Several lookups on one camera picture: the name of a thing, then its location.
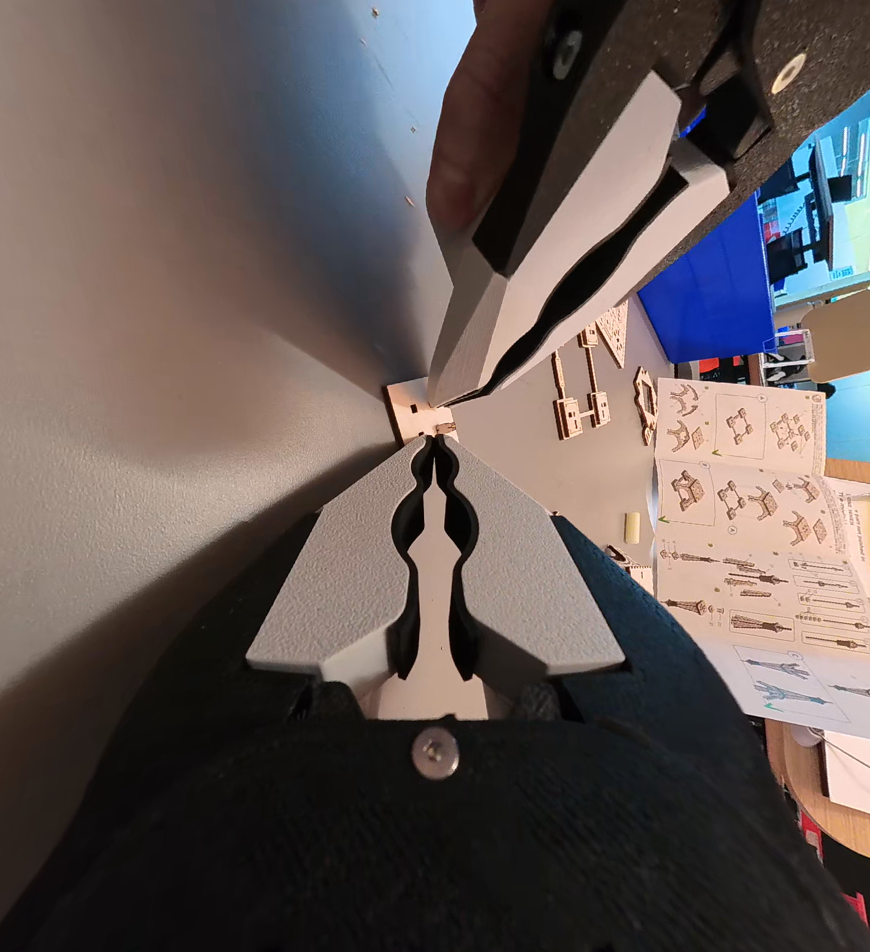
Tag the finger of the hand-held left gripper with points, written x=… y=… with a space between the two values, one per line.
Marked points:
x=673 y=223
x=472 y=335

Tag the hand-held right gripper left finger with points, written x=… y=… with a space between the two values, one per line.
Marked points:
x=331 y=595

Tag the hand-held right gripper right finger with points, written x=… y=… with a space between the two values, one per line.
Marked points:
x=539 y=595

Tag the small square wooden plate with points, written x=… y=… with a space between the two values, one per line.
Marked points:
x=405 y=409

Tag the grey desk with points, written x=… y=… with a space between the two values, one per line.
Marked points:
x=182 y=372

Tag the person's left hand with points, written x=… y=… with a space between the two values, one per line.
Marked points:
x=479 y=111

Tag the blue plastic bin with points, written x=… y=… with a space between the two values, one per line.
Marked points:
x=710 y=297

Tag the wooden tower base model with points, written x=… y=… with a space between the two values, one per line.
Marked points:
x=632 y=573

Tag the pale wax stick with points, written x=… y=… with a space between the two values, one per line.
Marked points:
x=633 y=529

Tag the wooden puzzle sheet with arcs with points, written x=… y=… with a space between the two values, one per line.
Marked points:
x=613 y=335

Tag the folded paper assembly instructions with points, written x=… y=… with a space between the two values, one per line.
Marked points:
x=740 y=446

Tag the light wooden side table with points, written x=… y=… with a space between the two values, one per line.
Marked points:
x=796 y=773

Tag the wooden four-square frame piece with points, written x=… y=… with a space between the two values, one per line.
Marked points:
x=569 y=416

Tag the wooden diamond frame piece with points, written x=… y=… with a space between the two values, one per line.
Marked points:
x=647 y=387

